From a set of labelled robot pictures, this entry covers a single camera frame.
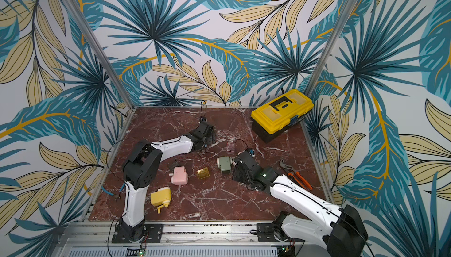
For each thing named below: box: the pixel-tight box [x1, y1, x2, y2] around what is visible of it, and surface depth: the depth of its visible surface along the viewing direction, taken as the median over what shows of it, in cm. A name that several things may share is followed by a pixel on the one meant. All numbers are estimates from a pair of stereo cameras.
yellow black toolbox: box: [250, 88, 315, 143], surface depth 97 cm
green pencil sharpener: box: [216, 156, 233, 175], surface depth 92 cm
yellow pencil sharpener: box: [150, 187, 172, 215], surface depth 81 cm
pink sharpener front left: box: [169, 166, 189, 185], surface depth 87 cm
